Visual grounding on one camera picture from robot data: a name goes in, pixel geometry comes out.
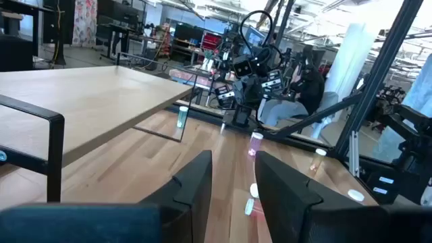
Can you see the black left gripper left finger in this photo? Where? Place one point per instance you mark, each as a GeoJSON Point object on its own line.
{"type": "Point", "coordinates": [189, 209]}

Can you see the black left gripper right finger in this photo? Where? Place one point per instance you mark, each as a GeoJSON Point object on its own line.
{"type": "Point", "coordinates": [280, 202]}

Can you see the red pill bottle white cap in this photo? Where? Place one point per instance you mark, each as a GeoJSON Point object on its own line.
{"type": "Point", "coordinates": [252, 207]}

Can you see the yellow pill bottle white cap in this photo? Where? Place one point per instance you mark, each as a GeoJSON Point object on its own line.
{"type": "Point", "coordinates": [316, 162]}

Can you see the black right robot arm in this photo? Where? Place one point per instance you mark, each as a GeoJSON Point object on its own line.
{"type": "Point", "coordinates": [241, 117]}

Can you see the red storage bins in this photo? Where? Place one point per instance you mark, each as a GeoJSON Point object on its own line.
{"type": "Point", "coordinates": [211, 40]}

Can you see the blue lit monitor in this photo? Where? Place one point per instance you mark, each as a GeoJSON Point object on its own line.
{"type": "Point", "coordinates": [254, 37]}

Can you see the person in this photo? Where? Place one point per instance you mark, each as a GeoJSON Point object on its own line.
{"type": "Point", "coordinates": [308, 89]}

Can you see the black rig block white labels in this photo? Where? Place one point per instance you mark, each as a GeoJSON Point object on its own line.
{"type": "Point", "coordinates": [405, 168]}

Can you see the white fabric column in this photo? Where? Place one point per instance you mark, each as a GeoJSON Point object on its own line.
{"type": "Point", "coordinates": [351, 64]}

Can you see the black desk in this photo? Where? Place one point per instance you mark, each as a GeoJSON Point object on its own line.
{"type": "Point", "coordinates": [17, 54]}
{"type": "Point", "coordinates": [118, 13]}

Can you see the floral patterned curtain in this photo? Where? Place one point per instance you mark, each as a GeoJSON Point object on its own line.
{"type": "Point", "coordinates": [84, 22]}

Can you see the black aluminium rail frame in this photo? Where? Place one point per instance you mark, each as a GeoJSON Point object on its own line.
{"type": "Point", "coordinates": [206, 116]}

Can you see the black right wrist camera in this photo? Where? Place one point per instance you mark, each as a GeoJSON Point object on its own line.
{"type": "Point", "coordinates": [242, 69]}

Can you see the silver frame bracket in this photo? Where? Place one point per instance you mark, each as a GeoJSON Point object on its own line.
{"type": "Point", "coordinates": [353, 152]}

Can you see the wooden shelf black metal frame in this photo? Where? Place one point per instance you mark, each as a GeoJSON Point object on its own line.
{"type": "Point", "coordinates": [84, 98]}

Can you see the black vertical rig post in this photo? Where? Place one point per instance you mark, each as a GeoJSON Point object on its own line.
{"type": "Point", "coordinates": [381, 67]}

